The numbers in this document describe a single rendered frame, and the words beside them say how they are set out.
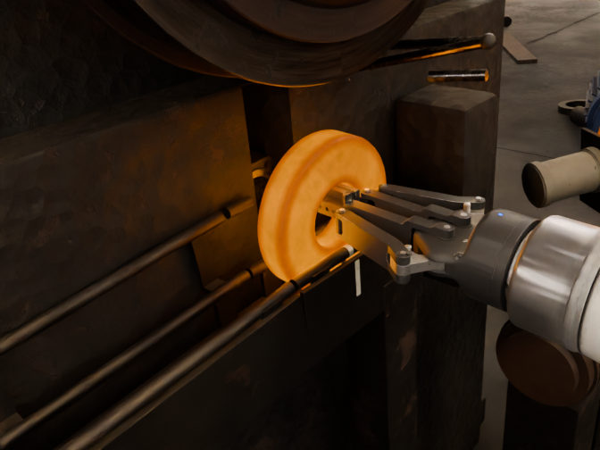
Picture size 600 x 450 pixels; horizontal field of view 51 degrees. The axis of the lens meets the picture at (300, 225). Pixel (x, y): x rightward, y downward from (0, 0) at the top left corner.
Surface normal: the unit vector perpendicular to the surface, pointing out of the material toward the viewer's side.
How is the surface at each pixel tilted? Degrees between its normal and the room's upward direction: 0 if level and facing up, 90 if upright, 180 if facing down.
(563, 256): 34
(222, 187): 90
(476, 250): 59
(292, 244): 92
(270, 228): 77
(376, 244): 90
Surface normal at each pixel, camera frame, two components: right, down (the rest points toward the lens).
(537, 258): -0.54, -0.32
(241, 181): 0.72, 0.26
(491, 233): -0.40, -0.55
